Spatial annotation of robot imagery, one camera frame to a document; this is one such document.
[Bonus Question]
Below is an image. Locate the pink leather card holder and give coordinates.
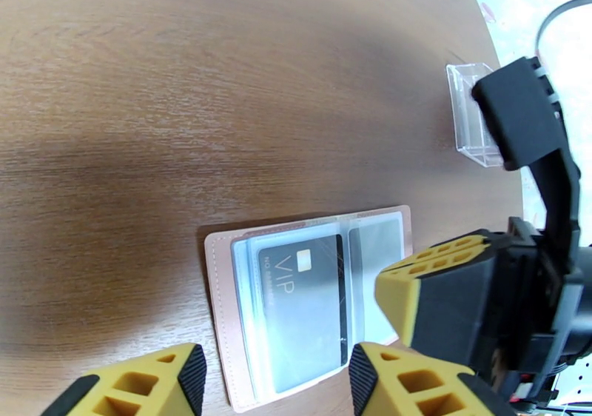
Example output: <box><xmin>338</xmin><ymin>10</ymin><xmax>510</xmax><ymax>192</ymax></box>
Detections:
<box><xmin>204</xmin><ymin>204</ymin><xmax>414</xmax><ymax>414</ymax></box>

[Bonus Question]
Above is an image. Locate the black VIP credit card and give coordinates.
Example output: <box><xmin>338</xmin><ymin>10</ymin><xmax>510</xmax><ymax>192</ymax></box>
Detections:
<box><xmin>256</xmin><ymin>234</ymin><xmax>349</xmax><ymax>395</ymax></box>

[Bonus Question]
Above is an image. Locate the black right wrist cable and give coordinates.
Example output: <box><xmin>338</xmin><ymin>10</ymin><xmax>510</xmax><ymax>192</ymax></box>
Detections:
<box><xmin>535</xmin><ymin>0</ymin><xmax>592</xmax><ymax>61</ymax></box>

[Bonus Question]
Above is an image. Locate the white perforated cable tray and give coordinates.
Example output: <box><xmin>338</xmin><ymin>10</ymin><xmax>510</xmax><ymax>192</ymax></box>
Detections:
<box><xmin>550</xmin><ymin>359</ymin><xmax>592</xmax><ymax>416</ymax></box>

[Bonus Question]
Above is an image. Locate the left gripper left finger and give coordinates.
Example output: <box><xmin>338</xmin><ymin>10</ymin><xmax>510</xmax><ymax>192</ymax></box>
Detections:
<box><xmin>41</xmin><ymin>343</ymin><xmax>208</xmax><ymax>416</ymax></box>

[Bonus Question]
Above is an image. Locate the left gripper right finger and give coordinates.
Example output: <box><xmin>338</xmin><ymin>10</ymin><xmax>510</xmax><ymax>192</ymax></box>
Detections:
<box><xmin>348</xmin><ymin>341</ymin><xmax>514</xmax><ymax>416</ymax></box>

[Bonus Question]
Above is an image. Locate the clear acrylic card stand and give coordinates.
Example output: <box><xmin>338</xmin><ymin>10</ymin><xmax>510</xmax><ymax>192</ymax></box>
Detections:
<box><xmin>445</xmin><ymin>61</ymin><xmax>508</xmax><ymax>169</ymax></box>

